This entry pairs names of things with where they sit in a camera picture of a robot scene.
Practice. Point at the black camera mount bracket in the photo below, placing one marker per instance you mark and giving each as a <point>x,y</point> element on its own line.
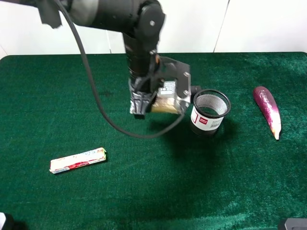
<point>173,70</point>

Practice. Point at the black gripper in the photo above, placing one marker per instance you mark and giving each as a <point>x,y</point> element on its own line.
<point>142,89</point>

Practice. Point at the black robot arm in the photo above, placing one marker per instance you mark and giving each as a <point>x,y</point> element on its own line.
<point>140,23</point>

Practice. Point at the clear snack packet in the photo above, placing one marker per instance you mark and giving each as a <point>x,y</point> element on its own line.
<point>171,105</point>

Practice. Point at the purple eggplant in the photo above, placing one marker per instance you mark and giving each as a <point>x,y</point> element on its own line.
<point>268,106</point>

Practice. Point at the black mesh pen cup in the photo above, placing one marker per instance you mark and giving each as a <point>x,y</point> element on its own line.
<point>210,106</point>

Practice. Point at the grey object bottom right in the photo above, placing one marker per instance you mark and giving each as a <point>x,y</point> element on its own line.
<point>293,224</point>

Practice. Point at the red white candy box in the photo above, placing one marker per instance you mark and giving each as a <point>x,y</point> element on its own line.
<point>78,160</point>

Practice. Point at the black object bottom left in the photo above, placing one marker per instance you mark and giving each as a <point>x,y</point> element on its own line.
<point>8,223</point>

